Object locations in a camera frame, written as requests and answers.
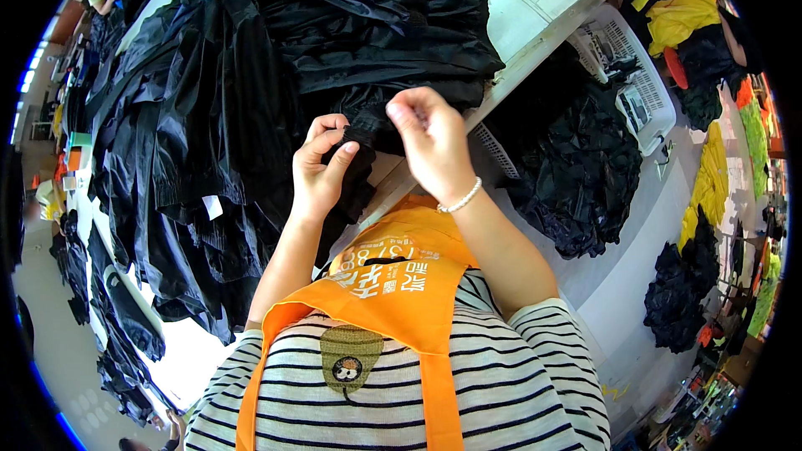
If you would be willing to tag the person's right hand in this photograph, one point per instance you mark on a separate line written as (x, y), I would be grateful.
(438, 150)

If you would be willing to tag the person's left hand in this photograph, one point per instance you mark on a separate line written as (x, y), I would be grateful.
(313, 181)

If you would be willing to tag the black jacket with elastic cuff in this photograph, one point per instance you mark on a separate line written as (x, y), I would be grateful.
(357, 175)

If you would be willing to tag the white garment label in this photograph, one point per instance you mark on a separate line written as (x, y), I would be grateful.
(212, 207)

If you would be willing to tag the pile of black garments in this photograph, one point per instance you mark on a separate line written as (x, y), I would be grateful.
(250, 75)

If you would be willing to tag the heap of crumpled black garments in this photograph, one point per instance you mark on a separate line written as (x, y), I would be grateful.
(576, 175)

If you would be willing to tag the white device with screen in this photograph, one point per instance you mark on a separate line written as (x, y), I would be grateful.
(634, 108)

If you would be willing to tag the white plastic basket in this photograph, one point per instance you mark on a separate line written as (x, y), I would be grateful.
(648, 84)

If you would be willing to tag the row of hanging black garments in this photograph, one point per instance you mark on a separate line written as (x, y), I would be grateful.
(113, 326)

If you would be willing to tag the person's body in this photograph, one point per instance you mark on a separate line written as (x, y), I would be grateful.
(514, 388)

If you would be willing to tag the red stool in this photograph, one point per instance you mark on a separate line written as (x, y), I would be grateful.
(675, 67)

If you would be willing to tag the heap of yellow garments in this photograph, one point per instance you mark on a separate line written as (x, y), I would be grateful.
(708, 188)

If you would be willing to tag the yellow garment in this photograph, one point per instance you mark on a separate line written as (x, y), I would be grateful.
(680, 22)

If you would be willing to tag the small heap of black garments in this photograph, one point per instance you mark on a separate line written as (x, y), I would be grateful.
(680, 294)

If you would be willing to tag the heap of green garments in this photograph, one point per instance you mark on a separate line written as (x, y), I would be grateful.
(755, 144)

